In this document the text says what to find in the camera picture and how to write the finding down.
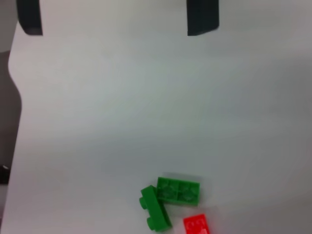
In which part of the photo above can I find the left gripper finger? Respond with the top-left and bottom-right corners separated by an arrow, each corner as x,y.
186,0 -> 220,37
16,0 -> 44,37

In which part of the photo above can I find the green long toy brick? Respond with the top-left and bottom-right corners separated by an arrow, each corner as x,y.
156,176 -> 201,207

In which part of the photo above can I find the green stepped toy brick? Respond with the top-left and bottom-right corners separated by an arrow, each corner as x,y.
139,185 -> 173,232

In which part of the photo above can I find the small red toy brick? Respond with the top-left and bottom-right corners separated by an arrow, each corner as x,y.
182,214 -> 211,234

